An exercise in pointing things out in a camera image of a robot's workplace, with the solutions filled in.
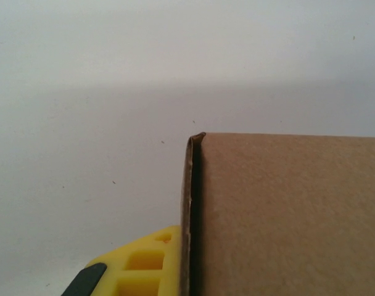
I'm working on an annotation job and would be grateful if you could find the brown cardboard paper box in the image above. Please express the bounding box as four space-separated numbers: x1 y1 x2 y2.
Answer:
179 131 375 296

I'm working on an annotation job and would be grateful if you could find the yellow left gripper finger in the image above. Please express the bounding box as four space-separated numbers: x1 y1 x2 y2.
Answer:
60 224 183 296

